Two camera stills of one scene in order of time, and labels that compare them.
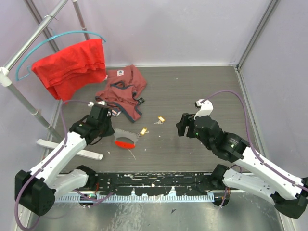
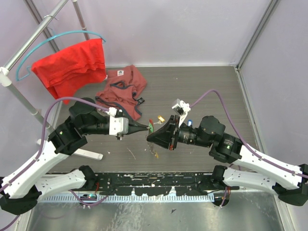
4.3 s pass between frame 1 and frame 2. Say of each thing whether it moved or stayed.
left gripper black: moved
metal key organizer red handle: moved
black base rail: stayed
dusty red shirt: stayed
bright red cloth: stayed
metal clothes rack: stayed
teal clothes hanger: stayed
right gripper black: moved
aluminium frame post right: stayed
